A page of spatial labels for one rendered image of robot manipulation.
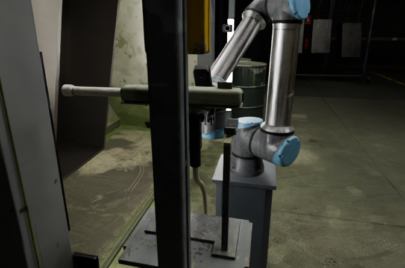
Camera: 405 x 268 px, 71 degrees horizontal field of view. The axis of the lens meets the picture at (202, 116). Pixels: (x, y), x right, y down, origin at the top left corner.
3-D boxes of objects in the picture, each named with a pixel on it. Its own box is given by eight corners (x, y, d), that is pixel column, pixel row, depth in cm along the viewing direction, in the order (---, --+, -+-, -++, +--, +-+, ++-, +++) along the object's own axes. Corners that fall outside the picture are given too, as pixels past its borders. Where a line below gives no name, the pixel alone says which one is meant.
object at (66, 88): (241, 165, 76) (243, 80, 69) (239, 173, 71) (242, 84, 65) (80, 150, 86) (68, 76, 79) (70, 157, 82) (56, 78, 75)
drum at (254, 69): (223, 116, 460) (224, 61, 435) (258, 116, 462) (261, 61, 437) (227, 128, 404) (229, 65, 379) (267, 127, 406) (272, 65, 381)
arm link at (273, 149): (270, 152, 144) (285, -8, 123) (301, 165, 130) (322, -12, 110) (249, 159, 135) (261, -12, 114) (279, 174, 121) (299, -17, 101)
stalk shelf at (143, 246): (118, 264, 71) (117, 259, 70) (152, 210, 92) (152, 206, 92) (243, 286, 65) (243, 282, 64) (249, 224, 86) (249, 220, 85)
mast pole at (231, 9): (224, 167, 289) (228, -7, 242) (225, 165, 294) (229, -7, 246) (229, 168, 288) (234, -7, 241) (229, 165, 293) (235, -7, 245)
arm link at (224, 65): (253, -13, 126) (169, 113, 114) (275, -16, 117) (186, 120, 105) (264, 7, 133) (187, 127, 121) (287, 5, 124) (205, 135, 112)
